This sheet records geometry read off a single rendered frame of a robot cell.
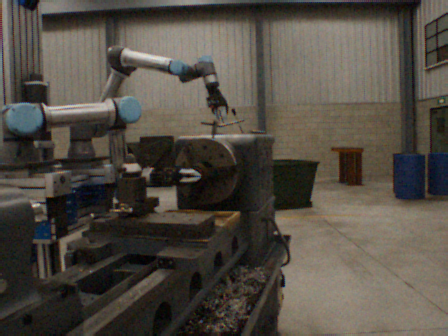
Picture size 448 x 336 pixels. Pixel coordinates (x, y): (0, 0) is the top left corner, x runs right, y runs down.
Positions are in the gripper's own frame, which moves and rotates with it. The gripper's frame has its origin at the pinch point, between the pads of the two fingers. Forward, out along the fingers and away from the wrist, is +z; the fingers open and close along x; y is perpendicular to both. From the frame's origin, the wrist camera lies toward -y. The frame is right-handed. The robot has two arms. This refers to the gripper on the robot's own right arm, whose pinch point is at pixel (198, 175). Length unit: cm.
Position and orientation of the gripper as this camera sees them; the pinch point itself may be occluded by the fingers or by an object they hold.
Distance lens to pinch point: 153.0
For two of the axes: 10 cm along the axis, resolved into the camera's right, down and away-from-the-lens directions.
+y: -3.1, 0.6, -9.5
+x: -0.3, -10.0, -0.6
